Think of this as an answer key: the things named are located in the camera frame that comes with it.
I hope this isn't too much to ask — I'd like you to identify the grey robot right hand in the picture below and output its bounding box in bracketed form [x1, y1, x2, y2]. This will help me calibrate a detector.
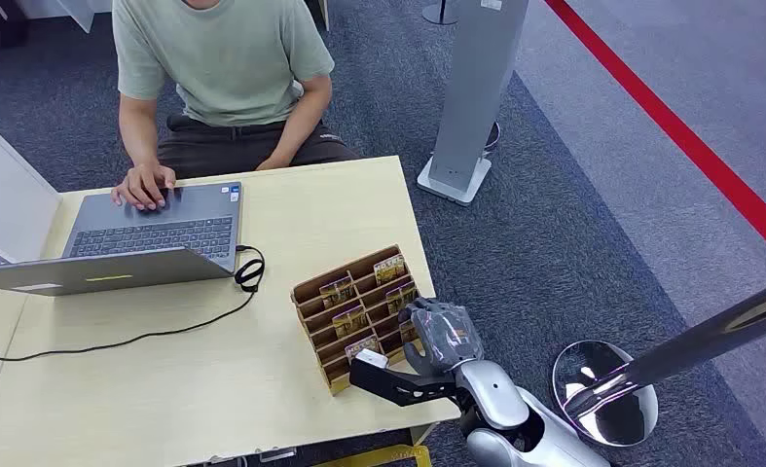
[398, 297, 485, 378]

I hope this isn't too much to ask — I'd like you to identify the person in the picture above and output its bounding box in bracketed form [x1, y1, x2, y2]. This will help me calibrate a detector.
[110, 0, 362, 212]

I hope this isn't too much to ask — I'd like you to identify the white partition board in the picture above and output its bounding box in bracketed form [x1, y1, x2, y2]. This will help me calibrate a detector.
[0, 109, 62, 267]

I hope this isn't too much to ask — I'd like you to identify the person's right hand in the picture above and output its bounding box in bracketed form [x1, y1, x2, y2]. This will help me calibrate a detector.
[111, 162, 177, 212]

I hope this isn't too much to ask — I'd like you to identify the chrome stanchion base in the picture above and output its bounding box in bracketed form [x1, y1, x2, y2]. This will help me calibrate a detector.
[551, 340, 660, 449]

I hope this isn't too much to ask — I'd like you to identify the wooden card rack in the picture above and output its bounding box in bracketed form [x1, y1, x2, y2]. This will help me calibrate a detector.
[290, 243, 425, 396]

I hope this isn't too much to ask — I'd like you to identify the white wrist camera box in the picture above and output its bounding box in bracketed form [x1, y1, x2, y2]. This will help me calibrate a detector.
[355, 348, 390, 370]

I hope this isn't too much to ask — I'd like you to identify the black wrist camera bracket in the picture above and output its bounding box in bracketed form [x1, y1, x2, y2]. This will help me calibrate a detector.
[348, 358, 461, 409]

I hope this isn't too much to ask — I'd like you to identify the grey kiosk pillar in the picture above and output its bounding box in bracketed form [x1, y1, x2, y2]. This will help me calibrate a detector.
[416, 0, 530, 207]

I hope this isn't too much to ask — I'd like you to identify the white cabinet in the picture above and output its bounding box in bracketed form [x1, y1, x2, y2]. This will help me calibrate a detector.
[13, 0, 114, 34]

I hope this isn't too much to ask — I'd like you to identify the grey laptop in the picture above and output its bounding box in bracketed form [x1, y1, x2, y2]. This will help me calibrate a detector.
[0, 181, 244, 298]

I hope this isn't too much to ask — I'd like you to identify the yellow metal frame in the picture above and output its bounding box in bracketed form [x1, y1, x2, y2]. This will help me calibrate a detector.
[314, 445, 433, 467]

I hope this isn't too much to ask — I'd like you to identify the chrome stanchion post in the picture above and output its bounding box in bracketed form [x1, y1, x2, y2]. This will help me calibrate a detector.
[563, 255, 766, 420]

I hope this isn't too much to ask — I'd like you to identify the black laptop cable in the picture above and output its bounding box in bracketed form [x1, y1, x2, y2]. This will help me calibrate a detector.
[0, 244, 267, 362]

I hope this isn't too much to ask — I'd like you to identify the grey round stand base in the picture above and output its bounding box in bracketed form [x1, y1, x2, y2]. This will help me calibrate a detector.
[420, 0, 462, 27]

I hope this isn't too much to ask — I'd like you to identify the red barrier belt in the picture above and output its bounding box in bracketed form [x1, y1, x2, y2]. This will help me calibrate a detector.
[543, 0, 766, 261]

